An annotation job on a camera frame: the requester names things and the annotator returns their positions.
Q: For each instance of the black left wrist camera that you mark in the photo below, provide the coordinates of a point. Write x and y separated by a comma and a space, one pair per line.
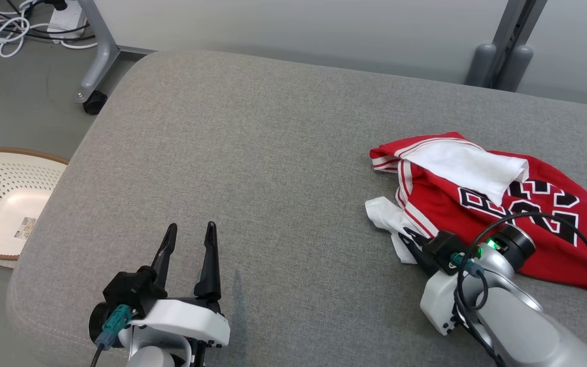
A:
130, 293

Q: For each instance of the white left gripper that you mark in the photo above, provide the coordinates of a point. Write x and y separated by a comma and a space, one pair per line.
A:
186, 318

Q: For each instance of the grey metal table leg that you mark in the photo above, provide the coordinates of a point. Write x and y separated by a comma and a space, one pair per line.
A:
101, 46

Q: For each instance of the grey metal partition post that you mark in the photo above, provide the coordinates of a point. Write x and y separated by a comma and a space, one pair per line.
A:
517, 30

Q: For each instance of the paper label sticker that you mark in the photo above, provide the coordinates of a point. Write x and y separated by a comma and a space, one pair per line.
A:
25, 228

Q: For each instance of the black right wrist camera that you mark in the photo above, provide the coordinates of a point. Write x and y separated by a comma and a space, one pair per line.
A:
444, 247

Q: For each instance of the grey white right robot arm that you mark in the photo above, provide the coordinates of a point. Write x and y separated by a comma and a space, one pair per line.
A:
523, 321

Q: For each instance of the red white basketball jersey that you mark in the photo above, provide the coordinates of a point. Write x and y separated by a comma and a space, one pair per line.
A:
568, 224

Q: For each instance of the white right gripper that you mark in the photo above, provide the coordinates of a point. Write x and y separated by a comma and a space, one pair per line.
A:
438, 300

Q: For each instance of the black caster wheel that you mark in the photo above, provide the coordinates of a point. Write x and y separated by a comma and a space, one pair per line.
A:
95, 103

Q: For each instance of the grey cylindrical partition foot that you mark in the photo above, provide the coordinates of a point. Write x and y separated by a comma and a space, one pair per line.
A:
516, 69
481, 66

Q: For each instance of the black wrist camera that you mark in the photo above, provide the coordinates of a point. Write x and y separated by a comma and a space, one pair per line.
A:
444, 247
130, 293

